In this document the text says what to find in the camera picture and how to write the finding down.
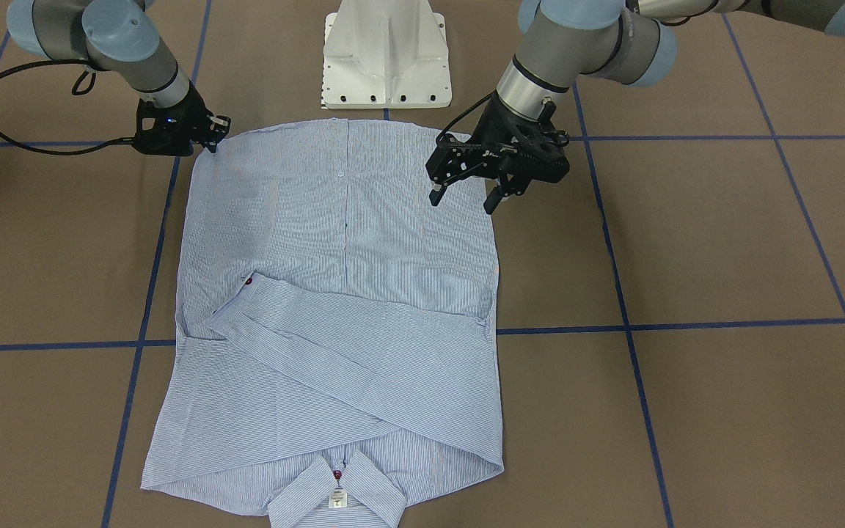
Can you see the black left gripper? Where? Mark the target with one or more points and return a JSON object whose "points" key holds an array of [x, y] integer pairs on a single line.
{"points": [[488, 126]]}

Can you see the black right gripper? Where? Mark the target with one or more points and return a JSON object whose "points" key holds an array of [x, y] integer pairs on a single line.
{"points": [[194, 117]]}

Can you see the light blue striped shirt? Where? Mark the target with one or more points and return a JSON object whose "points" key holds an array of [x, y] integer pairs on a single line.
{"points": [[335, 334]]}

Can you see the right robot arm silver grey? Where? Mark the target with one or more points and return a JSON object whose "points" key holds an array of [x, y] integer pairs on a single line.
{"points": [[119, 36]]}

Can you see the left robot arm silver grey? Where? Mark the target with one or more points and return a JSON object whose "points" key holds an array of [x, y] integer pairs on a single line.
{"points": [[629, 42]]}

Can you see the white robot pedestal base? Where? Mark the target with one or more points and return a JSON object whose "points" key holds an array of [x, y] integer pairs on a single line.
{"points": [[385, 55]]}

